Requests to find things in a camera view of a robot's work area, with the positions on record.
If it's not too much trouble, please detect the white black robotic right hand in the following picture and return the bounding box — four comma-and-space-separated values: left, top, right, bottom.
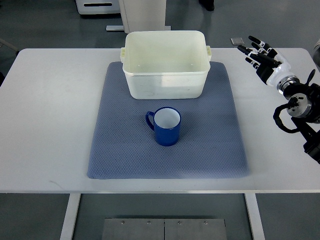
237, 35, 294, 86

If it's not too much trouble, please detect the blue enamel mug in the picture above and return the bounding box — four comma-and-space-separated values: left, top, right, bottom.
145, 106, 182, 147

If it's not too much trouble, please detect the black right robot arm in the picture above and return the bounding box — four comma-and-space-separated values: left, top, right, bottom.
273, 69, 320, 163

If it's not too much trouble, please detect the white plastic box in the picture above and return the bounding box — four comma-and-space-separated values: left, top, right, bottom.
120, 30, 212, 100

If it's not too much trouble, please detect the small grey floor plate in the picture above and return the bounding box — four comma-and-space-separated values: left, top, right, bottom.
230, 37, 245, 46

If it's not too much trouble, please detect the blue textured mat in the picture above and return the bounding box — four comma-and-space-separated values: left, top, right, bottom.
87, 62, 250, 180

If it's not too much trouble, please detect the white pillar with foot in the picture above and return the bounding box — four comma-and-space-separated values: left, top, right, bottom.
105, 0, 171, 34

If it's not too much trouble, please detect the white table right leg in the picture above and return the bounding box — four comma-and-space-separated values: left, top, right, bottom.
244, 193, 266, 240

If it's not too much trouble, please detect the white table leg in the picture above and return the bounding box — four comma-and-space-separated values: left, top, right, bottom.
60, 193, 81, 240
244, 193, 266, 240

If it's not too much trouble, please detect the white cabinet with slot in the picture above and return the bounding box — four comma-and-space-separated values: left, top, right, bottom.
75, 0, 120, 15

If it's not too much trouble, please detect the white table left leg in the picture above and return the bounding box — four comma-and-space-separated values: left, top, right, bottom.
60, 193, 81, 240

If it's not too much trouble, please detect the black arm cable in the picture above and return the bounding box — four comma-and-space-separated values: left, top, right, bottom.
272, 102, 305, 134

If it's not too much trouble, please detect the grey metal base plate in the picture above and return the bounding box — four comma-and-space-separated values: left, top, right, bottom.
102, 218, 227, 240

